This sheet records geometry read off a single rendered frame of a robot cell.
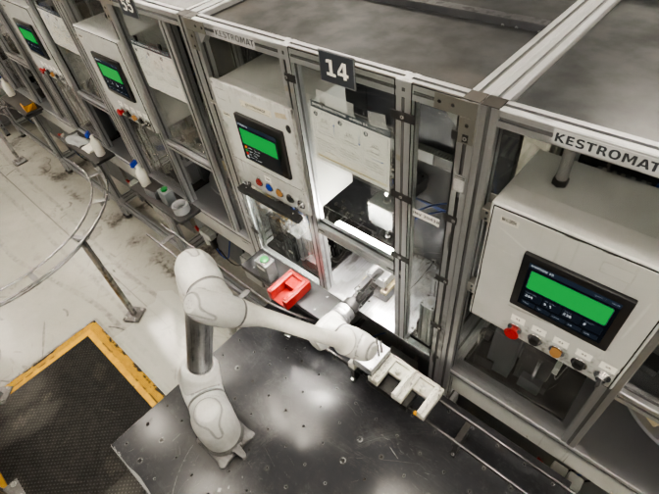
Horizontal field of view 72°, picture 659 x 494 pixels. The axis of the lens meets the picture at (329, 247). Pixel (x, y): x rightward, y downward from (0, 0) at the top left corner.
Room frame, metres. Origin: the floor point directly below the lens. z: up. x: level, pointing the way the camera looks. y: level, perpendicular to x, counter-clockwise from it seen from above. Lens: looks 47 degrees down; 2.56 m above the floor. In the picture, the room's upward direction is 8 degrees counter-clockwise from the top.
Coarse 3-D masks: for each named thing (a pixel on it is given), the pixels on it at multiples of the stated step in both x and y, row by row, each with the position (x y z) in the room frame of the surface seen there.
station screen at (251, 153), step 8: (248, 128) 1.44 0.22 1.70; (240, 136) 1.49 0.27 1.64; (264, 136) 1.38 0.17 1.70; (248, 152) 1.47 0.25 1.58; (256, 152) 1.44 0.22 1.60; (256, 160) 1.45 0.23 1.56; (264, 160) 1.41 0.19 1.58; (272, 160) 1.37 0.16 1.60; (272, 168) 1.38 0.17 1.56; (280, 168) 1.34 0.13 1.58
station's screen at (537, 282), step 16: (528, 272) 0.68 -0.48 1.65; (544, 272) 0.65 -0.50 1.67; (528, 288) 0.67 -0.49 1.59; (544, 288) 0.64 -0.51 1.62; (560, 288) 0.62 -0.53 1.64; (576, 288) 0.59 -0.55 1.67; (528, 304) 0.66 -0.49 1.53; (544, 304) 0.63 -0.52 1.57; (560, 304) 0.61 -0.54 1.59; (576, 304) 0.58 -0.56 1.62; (592, 304) 0.56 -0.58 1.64; (608, 304) 0.54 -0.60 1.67; (560, 320) 0.60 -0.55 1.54; (576, 320) 0.57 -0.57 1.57; (592, 320) 0.55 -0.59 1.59; (608, 320) 0.53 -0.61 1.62; (592, 336) 0.54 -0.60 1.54
